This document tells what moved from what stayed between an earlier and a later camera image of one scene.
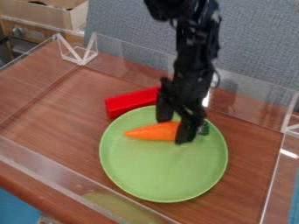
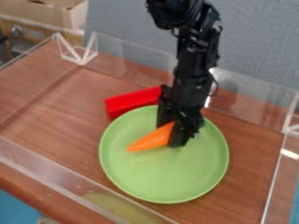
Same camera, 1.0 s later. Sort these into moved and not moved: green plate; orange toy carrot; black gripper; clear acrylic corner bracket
Moved: orange toy carrot
Not moved: clear acrylic corner bracket; green plate; black gripper
